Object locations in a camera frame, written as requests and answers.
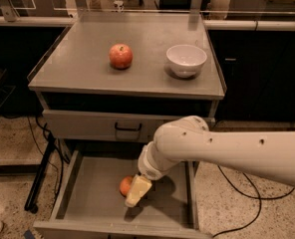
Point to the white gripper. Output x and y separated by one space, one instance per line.
148 170

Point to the orange fruit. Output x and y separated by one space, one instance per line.
125 185

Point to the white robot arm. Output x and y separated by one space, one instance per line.
268 154

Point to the open grey middle drawer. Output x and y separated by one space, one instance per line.
90 205

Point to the closed grey top drawer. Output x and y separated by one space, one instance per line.
100 126

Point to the grey drawer cabinet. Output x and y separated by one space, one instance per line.
78 75

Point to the black table leg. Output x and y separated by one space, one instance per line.
31 202

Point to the red apple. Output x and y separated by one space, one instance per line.
121 56

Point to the white ceramic bowl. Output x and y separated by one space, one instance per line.
185 61

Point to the clear water bottle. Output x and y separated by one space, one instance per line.
119 5

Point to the black drawer handle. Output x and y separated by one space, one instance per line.
122 128

